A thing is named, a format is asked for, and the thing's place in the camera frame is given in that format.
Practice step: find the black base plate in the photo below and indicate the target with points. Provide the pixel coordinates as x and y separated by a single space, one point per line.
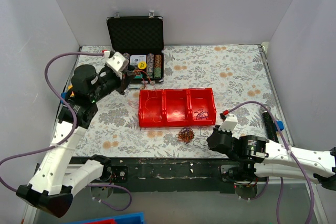
171 174

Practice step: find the blue plastic bin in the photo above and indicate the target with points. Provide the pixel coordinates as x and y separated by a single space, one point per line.
135 218

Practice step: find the black poker chip case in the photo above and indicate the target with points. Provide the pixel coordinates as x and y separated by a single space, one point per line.
140 38

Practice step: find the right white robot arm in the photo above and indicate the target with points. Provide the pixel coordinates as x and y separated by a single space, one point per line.
260 157

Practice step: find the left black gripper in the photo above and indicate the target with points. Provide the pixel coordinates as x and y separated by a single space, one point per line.
126 79

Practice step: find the floral table mat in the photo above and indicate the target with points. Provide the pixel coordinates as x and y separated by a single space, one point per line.
198 81

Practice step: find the small blue brick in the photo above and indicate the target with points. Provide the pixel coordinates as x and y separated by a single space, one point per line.
280 125

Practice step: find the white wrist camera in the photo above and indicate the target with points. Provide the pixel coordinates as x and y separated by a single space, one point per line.
115 61
229 123

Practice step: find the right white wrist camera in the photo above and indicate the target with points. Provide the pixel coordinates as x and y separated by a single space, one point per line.
229 123

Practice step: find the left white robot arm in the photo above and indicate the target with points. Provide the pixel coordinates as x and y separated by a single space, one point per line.
51 189

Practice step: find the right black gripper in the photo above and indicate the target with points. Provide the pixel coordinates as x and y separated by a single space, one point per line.
213 142

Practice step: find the yellow green blue brick stack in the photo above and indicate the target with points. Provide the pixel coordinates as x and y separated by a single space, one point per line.
64 95

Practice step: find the black microphone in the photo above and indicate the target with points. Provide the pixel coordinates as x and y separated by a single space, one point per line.
270 127

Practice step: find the red three-compartment bin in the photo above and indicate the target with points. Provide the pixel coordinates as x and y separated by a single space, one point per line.
177 107

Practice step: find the orange purple wire ball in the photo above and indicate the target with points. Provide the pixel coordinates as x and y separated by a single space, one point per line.
185 135

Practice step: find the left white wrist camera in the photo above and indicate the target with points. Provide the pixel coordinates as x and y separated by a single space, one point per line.
115 61

